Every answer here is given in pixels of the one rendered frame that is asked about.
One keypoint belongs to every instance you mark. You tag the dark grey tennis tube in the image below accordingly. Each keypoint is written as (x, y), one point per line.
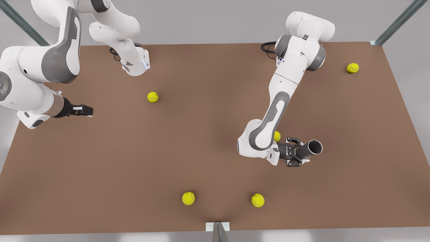
(310, 149)

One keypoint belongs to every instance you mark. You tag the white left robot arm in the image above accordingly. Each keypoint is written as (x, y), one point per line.
(285, 84)

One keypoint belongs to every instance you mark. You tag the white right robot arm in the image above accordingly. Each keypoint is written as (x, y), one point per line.
(30, 60)

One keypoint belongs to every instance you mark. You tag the yellow tennis ball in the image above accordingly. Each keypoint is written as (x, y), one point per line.
(153, 97)
(352, 68)
(257, 200)
(188, 198)
(277, 136)

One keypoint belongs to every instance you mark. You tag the silver frame post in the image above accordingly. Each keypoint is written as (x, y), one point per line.
(398, 23)
(23, 23)
(218, 232)

